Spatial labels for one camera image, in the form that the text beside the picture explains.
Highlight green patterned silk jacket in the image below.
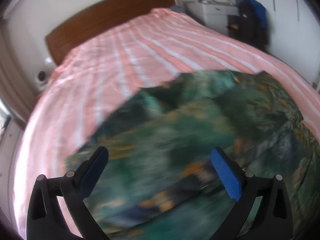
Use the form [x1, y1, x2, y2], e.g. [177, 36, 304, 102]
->
[66, 70, 319, 239]

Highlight blue and black hanging clothes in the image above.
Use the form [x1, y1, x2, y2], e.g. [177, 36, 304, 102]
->
[236, 0, 269, 52]

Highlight beige curtain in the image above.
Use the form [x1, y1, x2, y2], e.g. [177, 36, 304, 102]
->
[1, 31, 36, 124]

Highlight white round fan heater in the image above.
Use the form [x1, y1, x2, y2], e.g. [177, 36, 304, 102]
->
[34, 70, 50, 92]

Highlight pink striped bed cover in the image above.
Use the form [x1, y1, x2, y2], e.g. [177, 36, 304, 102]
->
[14, 8, 319, 237]

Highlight white wardrobe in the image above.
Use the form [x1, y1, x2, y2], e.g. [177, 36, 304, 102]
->
[256, 0, 319, 84]

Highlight brown wooden headboard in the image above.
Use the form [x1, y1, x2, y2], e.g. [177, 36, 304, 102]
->
[46, 0, 178, 66]

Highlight white bedside cabinet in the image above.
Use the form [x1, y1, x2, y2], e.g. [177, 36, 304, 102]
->
[184, 0, 239, 36]

